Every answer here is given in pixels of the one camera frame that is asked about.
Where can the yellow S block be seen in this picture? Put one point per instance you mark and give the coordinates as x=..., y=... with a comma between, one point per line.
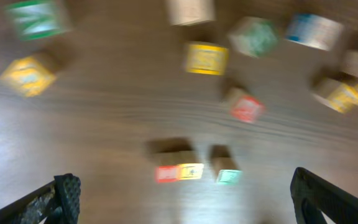
x=206, y=58

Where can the green v block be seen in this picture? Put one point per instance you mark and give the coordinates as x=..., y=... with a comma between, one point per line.
x=253, y=36
x=38, y=19

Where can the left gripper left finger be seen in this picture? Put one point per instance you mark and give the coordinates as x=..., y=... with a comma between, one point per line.
x=56, y=202

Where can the green V block left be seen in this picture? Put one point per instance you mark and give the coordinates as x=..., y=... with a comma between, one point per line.
x=38, y=19

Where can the yellow O block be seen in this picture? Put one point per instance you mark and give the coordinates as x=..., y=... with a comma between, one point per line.
x=30, y=76

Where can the yellow C block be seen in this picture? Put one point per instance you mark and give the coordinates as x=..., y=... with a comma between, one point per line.
x=189, y=166

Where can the red A block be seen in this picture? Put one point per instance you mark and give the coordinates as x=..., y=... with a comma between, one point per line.
x=243, y=106

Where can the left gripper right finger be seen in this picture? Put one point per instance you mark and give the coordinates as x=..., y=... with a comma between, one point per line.
x=315, y=198

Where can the red I block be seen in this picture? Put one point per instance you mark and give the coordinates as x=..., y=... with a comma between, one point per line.
x=166, y=167

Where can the plain wood block centre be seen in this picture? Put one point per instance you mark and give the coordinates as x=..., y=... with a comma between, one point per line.
x=190, y=12

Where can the green V block centre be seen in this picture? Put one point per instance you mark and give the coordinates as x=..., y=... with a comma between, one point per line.
x=253, y=36

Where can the yellow block lower cluster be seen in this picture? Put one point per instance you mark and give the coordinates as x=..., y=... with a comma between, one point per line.
x=334, y=94

